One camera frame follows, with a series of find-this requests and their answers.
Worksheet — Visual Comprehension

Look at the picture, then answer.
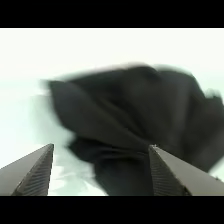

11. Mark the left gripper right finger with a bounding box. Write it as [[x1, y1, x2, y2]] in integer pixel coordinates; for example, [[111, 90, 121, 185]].
[[147, 144, 224, 197]]

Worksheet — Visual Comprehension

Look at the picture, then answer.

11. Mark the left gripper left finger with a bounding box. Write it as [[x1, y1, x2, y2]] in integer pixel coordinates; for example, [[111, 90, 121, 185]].
[[0, 143, 55, 197]]

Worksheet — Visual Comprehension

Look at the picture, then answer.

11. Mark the black garment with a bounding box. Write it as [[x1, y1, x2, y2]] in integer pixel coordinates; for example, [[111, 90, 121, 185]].
[[46, 63, 224, 197]]

